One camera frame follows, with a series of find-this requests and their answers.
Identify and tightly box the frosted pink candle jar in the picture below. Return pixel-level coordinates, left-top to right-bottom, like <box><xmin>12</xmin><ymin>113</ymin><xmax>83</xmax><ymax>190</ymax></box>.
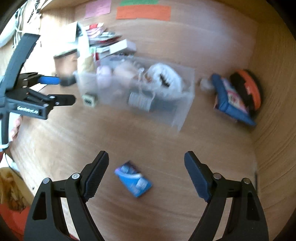
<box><xmin>113</xmin><ymin>60</ymin><xmax>140</xmax><ymax>87</ymax></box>

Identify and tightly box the blue razor blade box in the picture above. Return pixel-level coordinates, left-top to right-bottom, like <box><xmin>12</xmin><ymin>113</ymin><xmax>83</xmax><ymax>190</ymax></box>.
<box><xmin>114</xmin><ymin>161</ymin><xmax>152</xmax><ymax>198</ymax></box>

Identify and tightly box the white drawstring pouch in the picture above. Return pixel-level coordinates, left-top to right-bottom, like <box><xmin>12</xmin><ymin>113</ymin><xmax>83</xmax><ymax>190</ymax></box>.
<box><xmin>144</xmin><ymin>63</ymin><xmax>185</xmax><ymax>99</ymax></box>

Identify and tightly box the person hand on handle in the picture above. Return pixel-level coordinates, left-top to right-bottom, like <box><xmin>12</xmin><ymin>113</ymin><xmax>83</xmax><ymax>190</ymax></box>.
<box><xmin>9</xmin><ymin>113</ymin><xmax>23</xmax><ymax>142</ymax></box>

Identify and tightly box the gold paper cup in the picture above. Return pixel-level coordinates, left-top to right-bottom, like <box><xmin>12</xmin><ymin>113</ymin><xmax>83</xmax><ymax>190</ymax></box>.
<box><xmin>77</xmin><ymin>55</ymin><xmax>96</xmax><ymax>73</ymax></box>

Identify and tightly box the pink round case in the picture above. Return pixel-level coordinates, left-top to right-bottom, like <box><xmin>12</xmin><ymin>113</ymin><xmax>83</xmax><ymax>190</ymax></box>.
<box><xmin>96</xmin><ymin>65</ymin><xmax>112</xmax><ymax>89</ymax></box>

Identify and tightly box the stack of books and packets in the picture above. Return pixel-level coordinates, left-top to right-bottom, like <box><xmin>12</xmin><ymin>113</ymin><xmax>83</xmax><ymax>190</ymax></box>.
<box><xmin>84</xmin><ymin>23</ymin><xmax>122</xmax><ymax>61</ymax></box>

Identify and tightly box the small white box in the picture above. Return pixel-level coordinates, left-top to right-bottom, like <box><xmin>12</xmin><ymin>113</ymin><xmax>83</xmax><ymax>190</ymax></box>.
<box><xmin>96</xmin><ymin>39</ymin><xmax>137</xmax><ymax>54</ymax></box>

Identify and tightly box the pink sticky note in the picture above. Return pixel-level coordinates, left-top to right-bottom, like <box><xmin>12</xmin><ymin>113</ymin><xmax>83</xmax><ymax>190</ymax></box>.
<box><xmin>84</xmin><ymin>0</ymin><xmax>111</xmax><ymax>19</ymax></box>

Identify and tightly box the clear plastic storage bin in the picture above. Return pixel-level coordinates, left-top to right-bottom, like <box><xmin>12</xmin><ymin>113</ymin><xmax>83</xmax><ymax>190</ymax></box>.
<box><xmin>74</xmin><ymin>55</ymin><xmax>195</xmax><ymax>131</ymax></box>

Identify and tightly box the blue patchwork pouch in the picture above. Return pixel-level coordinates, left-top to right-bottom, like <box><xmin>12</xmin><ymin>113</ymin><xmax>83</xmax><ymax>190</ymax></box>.
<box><xmin>210</xmin><ymin>74</ymin><xmax>256</xmax><ymax>126</ymax></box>

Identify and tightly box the green sticky note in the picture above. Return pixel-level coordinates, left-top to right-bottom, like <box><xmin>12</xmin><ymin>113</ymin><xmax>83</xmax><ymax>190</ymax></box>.
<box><xmin>120</xmin><ymin>0</ymin><xmax>159</xmax><ymax>6</ymax></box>

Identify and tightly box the black orange round case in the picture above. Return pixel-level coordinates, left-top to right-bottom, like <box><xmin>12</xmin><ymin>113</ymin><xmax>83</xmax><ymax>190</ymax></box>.
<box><xmin>230</xmin><ymin>69</ymin><xmax>264</xmax><ymax>117</ymax></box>

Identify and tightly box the orange sticky note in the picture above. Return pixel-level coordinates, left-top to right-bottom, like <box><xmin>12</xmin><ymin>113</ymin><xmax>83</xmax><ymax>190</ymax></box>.
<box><xmin>116</xmin><ymin>4</ymin><xmax>171</xmax><ymax>21</ymax></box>

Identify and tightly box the white fluffy ball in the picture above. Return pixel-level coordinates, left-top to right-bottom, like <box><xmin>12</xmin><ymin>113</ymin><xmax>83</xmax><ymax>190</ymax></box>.
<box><xmin>200</xmin><ymin>78</ymin><xmax>215</xmax><ymax>92</ymax></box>

